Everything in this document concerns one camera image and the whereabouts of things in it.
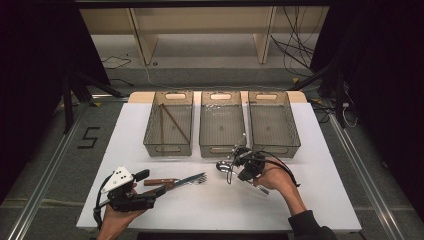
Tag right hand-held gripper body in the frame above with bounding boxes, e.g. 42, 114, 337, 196
239, 134, 268, 180

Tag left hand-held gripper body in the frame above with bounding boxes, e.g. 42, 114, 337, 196
100, 165, 158, 213

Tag wooden handled knife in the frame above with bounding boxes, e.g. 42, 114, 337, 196
143, 171, 207, 188

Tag silver metal spoon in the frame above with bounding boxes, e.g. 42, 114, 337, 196
215, 159, 270, 196

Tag transparent grey plastic bin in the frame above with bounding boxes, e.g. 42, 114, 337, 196
198, 90, 248, 159
247, 90, 302, 159
143, 90, 195, 158

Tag person's left hand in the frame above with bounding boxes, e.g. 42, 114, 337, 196
96, 205, 147, 240

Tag person's right hand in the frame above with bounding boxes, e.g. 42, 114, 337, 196
252, 158, 298, 202

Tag white table cover sheet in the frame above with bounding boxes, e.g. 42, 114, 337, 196
75, 101, 363, 233

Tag black tripod stand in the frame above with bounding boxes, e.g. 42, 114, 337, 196
61, 69, 124, 134

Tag black metal stand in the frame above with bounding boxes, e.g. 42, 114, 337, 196
289, 63, 348, 129

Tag beige wooden desk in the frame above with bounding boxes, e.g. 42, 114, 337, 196
79, 6, 329, 66

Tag black curtain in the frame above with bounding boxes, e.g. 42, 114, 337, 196
0, 0, 111, 204
309, 0, 424, 221

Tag left hand-held gripper cable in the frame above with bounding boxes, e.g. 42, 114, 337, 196
93, 173, 113, 231

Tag aluminium floor rail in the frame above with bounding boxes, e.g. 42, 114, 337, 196
328, 111, 406, 240
6, 94, 129, 240

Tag bundle of black cables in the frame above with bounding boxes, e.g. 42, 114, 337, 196
270, 6, 321, 78

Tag black floor cable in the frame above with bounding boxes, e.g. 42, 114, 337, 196
101, 54, 133, 71

